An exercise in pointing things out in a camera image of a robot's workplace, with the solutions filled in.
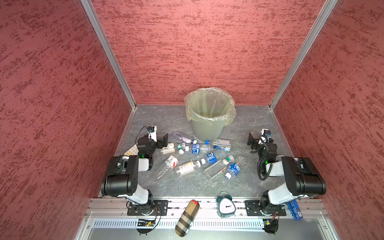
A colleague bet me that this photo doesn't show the red white label bottle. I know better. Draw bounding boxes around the red white label bottle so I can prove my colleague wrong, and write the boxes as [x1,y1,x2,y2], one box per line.
[154,156,179,181]

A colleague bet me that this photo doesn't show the blue label round bottle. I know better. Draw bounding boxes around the blue label round bottle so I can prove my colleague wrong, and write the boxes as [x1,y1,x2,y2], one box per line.
[225,156,246,180]

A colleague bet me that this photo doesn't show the yellow label white bottle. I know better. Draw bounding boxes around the yellow label white bottle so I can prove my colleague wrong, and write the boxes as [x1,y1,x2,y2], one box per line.
[174,159,207,177]

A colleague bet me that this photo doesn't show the green cap square bottle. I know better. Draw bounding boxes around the green cap square bottle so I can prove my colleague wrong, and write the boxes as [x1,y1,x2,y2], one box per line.
[204,155,235,180]

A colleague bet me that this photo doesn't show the blue label crushed bottle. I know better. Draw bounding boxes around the blue label crushed bottle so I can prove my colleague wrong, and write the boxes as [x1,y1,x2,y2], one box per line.
[200,152,224,165]

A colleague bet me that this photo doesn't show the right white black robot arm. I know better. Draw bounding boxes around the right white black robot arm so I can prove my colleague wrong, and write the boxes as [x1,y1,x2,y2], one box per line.
[247,129,327,216]

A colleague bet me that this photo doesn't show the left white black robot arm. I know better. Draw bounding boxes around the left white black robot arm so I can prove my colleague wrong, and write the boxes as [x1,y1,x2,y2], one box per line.
[101,133,168,217]

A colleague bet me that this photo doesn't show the grey mesh waste bin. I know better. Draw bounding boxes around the grey mesh waste bin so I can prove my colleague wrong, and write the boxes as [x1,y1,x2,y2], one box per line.
[190,121,224,141]

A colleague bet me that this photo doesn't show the clear plastic bin liner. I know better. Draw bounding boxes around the clear plastic bin liner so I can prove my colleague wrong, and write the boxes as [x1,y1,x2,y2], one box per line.
[184,87,237,127]

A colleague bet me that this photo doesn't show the beige calculator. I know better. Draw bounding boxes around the beige calculator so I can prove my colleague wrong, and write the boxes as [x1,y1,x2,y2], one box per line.
[124,145,139,156]

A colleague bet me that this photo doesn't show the green label small bottle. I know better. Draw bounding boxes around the green label small bottle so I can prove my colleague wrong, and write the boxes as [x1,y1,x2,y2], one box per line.
[176,143,191,155]

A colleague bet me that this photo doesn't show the purple label clear bottle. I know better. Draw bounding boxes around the purple label clear bottle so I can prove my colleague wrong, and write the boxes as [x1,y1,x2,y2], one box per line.
[169,131,197,145]

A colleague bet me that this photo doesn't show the blue cap flat bottle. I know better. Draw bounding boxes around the blue cap flat bottle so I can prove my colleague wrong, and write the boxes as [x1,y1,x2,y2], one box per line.
[205,139,232,152]

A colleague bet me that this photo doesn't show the blue label bottle white cap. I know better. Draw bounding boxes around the blue label bottle white cap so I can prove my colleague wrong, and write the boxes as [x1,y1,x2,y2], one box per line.
[192,144,212,154]

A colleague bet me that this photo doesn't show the green alarm clock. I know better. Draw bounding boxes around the green alarm clock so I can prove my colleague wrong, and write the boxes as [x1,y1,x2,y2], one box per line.
[216,192,237,218]

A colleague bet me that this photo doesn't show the plaid glasses case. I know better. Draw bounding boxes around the plaid glasses case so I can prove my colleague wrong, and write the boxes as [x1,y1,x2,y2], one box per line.
[175,200,200,237]

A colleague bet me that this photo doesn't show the blue battery pack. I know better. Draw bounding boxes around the blue battery pack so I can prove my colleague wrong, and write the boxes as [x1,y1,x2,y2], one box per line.
[287,200,303,221]

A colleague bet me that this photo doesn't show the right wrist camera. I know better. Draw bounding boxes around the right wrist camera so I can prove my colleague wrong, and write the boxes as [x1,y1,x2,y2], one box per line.
[261,129,272,139]

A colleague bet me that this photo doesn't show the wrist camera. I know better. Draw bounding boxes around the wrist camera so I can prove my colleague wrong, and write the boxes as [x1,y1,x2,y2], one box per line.
[261,129,272,139]
[147,126,157,142]

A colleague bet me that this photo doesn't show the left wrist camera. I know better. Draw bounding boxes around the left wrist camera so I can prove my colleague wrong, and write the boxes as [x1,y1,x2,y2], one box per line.
[147,126,157,142]

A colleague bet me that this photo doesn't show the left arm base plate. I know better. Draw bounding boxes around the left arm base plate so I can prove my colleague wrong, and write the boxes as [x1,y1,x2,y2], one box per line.
[127,200,169,217]

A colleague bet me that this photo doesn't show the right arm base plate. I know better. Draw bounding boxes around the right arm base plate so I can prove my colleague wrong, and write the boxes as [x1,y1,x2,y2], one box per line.
[244,200,287,217]

